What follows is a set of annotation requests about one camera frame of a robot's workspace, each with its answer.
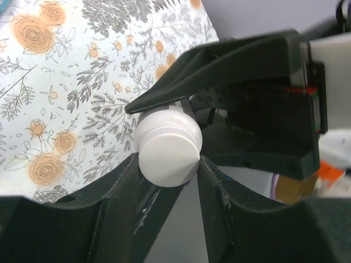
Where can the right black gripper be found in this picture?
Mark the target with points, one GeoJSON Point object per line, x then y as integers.
{"type": "Point", "coordinates": [262, 124]}

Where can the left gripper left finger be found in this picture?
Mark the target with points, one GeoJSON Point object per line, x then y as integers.
{"type": "Point", "coordinates": [114, 219]}

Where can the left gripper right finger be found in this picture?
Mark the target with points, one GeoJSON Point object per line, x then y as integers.
{"type": "Point", "coordinates": [241, 225]}

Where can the white cap pill bottle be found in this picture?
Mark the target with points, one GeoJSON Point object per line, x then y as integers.
{"type": "Point", "coordinates": [168, 141]}

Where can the floral table mat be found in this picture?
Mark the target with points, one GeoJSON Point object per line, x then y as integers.
{"type": "Point", "coordinates": [68, 69]}

